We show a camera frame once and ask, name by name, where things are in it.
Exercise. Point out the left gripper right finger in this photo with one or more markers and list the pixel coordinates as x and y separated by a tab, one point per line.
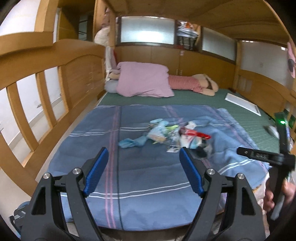
194	177

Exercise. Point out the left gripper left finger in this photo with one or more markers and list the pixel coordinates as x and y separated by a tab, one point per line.
93	170

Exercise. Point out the grey black plastic bag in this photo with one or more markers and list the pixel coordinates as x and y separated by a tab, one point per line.
200	147

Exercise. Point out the clear blue bread wrapper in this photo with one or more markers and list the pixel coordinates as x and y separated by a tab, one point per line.
161	131

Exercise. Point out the person's right hand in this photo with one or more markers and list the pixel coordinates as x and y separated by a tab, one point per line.
288	190

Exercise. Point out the blue crumpled wrapper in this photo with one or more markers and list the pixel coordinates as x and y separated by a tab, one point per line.
129	143

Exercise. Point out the green mattress sheet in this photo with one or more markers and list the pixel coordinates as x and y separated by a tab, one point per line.
252	123

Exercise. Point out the red snack wrapper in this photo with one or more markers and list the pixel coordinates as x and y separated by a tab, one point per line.
194	133

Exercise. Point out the blue striped blanket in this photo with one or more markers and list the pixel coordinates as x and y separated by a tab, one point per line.
145	188

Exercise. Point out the white crumpled tissue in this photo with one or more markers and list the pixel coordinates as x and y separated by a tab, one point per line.
190	125

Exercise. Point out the striped plush doll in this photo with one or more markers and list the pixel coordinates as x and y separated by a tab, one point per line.
199	83

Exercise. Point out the pink pillow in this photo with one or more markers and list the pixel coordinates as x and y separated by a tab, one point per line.
143	79

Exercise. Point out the wooden bed frame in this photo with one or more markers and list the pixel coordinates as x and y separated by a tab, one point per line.
33	50

